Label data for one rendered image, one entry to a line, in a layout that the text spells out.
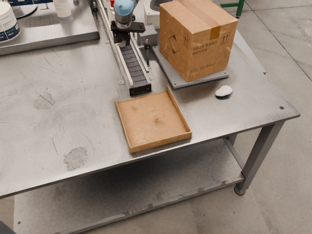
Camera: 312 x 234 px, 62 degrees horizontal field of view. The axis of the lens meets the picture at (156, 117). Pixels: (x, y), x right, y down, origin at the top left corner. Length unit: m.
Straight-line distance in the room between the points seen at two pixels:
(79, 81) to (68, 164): 0.49
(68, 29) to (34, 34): 0.20
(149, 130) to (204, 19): 0.55
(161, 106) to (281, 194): 1.18
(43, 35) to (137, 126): 0.87
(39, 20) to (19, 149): 0.96
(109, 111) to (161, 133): 0.27
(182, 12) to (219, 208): 1.25
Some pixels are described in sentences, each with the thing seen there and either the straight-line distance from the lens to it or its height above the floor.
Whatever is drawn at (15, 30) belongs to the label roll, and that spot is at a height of 0.91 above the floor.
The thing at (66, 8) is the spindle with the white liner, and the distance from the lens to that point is 1.78.
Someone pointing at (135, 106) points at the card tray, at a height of 0.83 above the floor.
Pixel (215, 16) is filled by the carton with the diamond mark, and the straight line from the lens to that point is 1.30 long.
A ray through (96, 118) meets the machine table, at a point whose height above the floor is 0.83.
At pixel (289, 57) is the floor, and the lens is 3.25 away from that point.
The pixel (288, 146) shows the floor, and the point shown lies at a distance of 2.32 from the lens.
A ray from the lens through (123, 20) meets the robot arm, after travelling 1.17.
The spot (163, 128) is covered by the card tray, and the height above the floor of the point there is 0.83.
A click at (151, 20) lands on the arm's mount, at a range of 1.73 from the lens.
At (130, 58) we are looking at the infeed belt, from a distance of 1.42.
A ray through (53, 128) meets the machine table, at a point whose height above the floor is 0.83.
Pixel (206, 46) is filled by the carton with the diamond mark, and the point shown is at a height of 1.03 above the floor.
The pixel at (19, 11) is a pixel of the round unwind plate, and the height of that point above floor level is 0.89.
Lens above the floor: 1.71
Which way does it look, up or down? 48 degrees down
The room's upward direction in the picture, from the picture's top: 1 degrees counter-clockwise
